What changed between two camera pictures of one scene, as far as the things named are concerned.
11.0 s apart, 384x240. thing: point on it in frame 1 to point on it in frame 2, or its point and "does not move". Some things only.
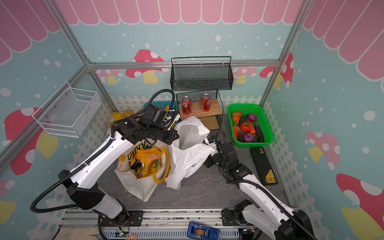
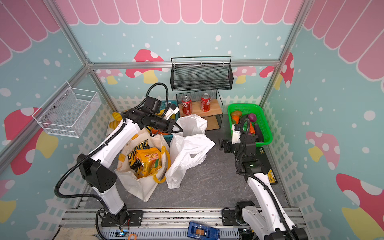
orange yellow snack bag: x=151 y=159 does not move
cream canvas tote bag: x=141 y=188 does not move
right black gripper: x=214 y=159 to x=227 y=145
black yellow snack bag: x=135 y=163 does not move
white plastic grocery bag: x=189 y=152 does not move
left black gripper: x=172 y=133 to x=170 y=127
